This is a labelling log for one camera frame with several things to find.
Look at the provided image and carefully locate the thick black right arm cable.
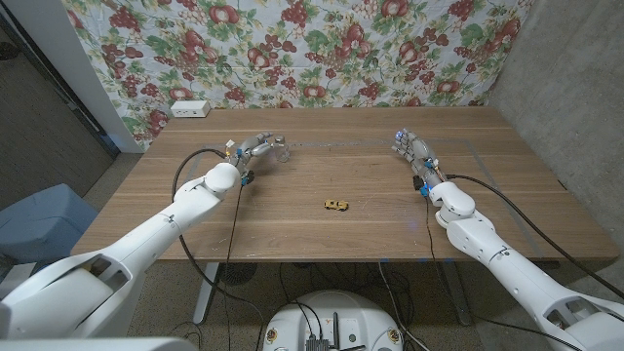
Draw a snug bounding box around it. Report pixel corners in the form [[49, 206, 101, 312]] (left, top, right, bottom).
[[446, 174, 624, 299]]

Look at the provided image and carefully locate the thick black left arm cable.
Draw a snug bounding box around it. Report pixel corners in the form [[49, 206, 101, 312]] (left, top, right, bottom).
[[171, 147, 267, 323]]

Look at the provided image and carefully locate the black floor cable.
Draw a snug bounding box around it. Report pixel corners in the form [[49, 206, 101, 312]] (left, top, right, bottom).
[[378, 260, 430, 351]]

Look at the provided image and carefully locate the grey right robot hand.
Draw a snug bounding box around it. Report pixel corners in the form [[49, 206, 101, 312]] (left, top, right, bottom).
[[390, 128, 443, 189]]

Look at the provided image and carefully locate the dark grey door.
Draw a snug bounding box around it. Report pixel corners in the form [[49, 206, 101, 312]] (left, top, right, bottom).
[[0, 12, 122, 212]]

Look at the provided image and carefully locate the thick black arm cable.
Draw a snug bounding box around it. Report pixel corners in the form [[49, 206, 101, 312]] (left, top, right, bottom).
[[446, 174, 624, 299], [171, 147, 267, 323]]

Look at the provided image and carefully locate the white table leg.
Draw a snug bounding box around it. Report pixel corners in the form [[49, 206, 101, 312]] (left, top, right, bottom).
[[192, 261, 220, 327]]

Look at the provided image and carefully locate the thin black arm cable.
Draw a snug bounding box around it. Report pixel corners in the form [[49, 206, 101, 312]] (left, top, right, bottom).
[[223, 183, 245, 351], [424, 193, 589, 351]]

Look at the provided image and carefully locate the white power strip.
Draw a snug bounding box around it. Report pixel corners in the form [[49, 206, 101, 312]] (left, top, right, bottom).
[[170, 99, 212, 119]]

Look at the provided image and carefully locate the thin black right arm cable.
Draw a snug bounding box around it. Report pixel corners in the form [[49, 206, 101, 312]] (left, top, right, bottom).
[[424, 193, 589, 351]]

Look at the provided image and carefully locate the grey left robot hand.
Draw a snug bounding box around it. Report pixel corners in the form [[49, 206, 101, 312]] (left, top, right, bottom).
[[227, 131, 289, 170]]

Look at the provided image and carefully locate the white robot torso base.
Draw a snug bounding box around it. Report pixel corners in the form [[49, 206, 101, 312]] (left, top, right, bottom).
[[261, 290, 405, 351]]

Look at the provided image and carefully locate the floral fruit print backdrop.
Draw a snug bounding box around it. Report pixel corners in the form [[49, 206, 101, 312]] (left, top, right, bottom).
[[61, 0, 535, 152]]

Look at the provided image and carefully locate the black round floor fan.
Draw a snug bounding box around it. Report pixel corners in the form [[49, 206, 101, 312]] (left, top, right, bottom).
[[217, 261, 258, 287]]

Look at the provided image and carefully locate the grey table leg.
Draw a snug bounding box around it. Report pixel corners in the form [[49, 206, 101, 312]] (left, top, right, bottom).
[[441, 260, 474, 327]]

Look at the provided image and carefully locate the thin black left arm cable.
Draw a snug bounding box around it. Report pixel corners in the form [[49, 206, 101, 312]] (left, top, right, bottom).
[[223, 183, 245, 351]]

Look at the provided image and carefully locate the clear glass salt shaker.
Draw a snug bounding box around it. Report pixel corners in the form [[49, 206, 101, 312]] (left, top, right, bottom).
[[272, 135, 292, 164]]

